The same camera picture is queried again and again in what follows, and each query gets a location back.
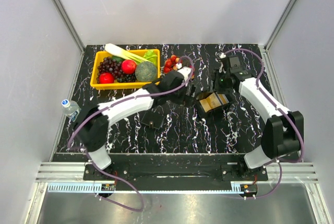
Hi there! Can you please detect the red apple lower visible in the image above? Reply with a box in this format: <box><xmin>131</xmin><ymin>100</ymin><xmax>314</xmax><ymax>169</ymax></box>
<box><xmin>99</xmin><ymin>73</ymin><xmax>114</xmax><ymax>84</ymax></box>

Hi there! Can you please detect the green lettuce leaf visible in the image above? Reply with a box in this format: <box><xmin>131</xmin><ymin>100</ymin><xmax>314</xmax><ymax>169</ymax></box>
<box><xmin>143</xmin><ymin>50</ymin><xmax>158</xmax><ymax>67</ymax></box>

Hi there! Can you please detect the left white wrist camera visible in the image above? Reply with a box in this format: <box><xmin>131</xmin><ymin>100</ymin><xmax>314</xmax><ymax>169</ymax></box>
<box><xmin>175</xmin><ymin>63</ymin><xmax>192</xmax><ymax>81</ymax></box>

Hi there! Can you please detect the green cantaloupe melon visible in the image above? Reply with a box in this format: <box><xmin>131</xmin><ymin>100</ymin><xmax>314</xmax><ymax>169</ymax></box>
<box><xmin>135</xmin><ymin>61</ymin><xmax>158</xmax><ymax>82</ymax></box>

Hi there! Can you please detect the black card holder wallet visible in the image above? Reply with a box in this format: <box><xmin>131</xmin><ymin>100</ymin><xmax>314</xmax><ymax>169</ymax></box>
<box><xmin>141</xmin><ymin>111</ymin><xmax>164</xmax><ymax>129</ymax></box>

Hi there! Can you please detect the yellow plastic basket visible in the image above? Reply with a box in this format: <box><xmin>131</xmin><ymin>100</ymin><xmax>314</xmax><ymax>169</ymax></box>
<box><xmin>90</xmin><ymin>49</ymin><xmax>160</xmax><ymax>90</ymax></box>

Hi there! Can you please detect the red cherry bunch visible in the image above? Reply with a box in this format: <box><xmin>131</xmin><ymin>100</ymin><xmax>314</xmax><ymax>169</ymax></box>
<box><xmin>163</xmin><ymin>55</ymin><xmax>194</xmax><ymax>79</ymax></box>

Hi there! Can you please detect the aluminium frame rail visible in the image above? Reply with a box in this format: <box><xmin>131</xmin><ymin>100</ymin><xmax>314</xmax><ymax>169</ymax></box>
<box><xmin>36</xmin><ymin>162</ymin><xmax>318</xmax><ymax>184</ymax></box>

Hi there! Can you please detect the red apple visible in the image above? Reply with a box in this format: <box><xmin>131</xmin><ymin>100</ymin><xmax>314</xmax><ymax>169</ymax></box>
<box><xmin>99</xmin><ymin>73</ymin><xmax>114</xmax><ymax>84</ymax></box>
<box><xmin>121</xmin><ymin>60</ymin><xmax>137</xmax><ymax>75</ymax></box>

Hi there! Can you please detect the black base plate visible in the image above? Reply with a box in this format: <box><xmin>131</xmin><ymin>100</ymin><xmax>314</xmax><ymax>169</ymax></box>
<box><xmin>82</xmin><ymin>152</ymin><xmax>269</xmax><ymax>192</ymax></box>

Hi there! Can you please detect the purple grape bunch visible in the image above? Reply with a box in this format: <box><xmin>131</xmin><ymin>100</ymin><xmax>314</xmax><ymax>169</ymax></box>
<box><xmin>97</xmin><ymin>57</ymin><xmax>136</xmax><ymax>84</ymax></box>

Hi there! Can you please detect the plastic water bottle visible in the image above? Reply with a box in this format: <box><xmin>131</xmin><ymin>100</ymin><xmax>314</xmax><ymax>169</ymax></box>
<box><xmin>61</xmin><ymin>99</ymin><xmax>81</xmax><ymax>122</ymax></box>

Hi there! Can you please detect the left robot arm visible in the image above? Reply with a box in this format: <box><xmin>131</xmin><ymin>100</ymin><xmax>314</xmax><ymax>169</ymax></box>
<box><xmin>70</xmin><ymin>67</ymin><xmax>193</xmax><ymax>180</ymax></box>

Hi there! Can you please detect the red apple upper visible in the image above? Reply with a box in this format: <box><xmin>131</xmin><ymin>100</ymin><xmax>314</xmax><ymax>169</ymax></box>
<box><xmin>121</xmin><ymin>60</ymin><xmax>137</xmax><ymax>75</ymax></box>

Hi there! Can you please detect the green avocado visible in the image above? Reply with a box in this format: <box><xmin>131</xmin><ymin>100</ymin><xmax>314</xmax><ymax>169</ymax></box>
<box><xmin>111</xmin><ymin>56</ymin><xmax>124</xmax><ymax>63</ymax></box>

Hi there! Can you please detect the white green leek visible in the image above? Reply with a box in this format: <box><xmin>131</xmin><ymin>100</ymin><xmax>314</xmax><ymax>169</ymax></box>
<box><xmin>104</xmin><ymin>43</ymin><xmax>147</xmax><ymax>63</ymax></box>

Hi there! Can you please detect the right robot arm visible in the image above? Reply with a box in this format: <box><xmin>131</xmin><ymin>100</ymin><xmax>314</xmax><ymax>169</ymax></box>
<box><xmin>211</xmin><ymin>70</ymin><xmax>304</xmax><ymax>180</ymax></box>

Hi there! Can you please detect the black card box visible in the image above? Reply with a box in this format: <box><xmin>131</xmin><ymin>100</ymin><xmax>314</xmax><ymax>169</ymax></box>
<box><xmin>194</xmin><ymin>91</ymin><xmax>234</xmax><ymax>118</ymax></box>

